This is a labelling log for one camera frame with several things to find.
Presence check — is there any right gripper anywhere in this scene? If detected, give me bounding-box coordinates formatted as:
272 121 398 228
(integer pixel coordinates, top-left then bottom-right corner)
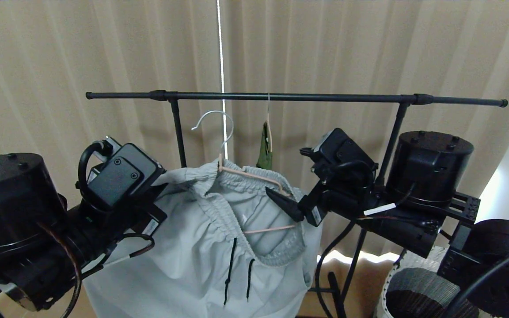
298 179 372 228

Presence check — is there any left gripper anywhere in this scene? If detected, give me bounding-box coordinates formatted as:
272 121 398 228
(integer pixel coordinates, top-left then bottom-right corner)
66 188 169 266

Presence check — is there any pale grey garment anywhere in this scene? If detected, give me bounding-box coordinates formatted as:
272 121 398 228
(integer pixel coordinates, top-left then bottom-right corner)
82 158 324 318

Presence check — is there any green long-sleeved shirt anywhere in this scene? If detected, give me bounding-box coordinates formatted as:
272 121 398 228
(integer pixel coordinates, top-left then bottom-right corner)
257 122 274 171

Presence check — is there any pink clothes hanger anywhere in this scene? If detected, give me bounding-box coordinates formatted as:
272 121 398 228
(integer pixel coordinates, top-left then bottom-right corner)
265 92 274 153
191 110 298 235

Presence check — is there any black clothes rack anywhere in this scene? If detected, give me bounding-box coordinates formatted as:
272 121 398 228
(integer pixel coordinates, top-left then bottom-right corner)
85 90 509 318

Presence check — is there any white laundry basket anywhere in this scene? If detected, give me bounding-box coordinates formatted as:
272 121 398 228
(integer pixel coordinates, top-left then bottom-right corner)
373 246 494 318

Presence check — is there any beige curtain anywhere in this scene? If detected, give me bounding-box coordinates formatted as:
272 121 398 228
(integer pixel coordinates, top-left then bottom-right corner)
0 0 509 265

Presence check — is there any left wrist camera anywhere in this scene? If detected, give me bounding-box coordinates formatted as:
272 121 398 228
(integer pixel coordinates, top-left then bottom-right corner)
86 137 167 212

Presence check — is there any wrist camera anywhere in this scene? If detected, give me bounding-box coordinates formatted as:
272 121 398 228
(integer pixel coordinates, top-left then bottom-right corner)
86 137 167 212
300 128 379 191

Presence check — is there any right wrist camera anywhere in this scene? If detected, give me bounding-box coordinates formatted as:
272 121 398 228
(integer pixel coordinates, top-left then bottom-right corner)
300 128 379 191

